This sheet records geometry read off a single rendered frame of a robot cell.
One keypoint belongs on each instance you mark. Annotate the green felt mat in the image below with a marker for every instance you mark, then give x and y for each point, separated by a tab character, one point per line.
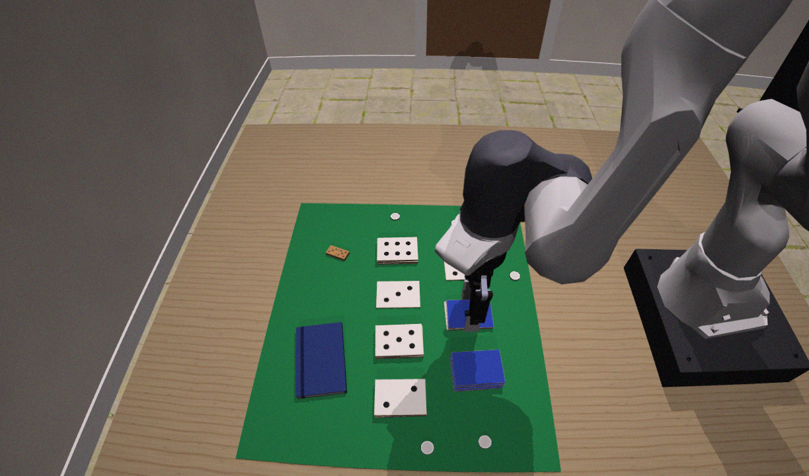
341	430

